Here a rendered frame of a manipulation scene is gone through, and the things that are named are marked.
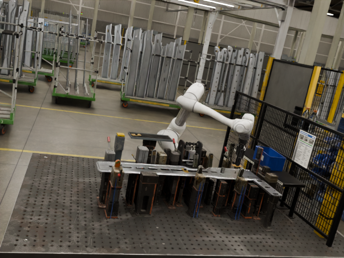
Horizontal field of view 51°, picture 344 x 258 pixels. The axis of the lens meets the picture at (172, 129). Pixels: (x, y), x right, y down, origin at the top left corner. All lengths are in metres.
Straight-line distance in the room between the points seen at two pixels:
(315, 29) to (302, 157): 7.55
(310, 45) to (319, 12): 0.88
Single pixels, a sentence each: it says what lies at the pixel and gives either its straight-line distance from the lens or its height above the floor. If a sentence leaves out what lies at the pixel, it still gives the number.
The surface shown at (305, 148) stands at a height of 1.31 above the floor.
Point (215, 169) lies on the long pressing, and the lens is 3.13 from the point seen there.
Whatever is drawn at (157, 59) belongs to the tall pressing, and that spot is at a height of 1.37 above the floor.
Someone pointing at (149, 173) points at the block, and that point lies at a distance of 2.66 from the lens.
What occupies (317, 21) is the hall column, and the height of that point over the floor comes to 3.10.
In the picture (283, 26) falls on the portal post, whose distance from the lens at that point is 9.85.
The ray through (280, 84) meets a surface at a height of 1.64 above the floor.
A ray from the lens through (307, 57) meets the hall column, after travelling 10.59.
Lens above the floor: 2.00
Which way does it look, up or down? 14 degrees down
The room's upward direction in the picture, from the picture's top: 11 degrees clockwise
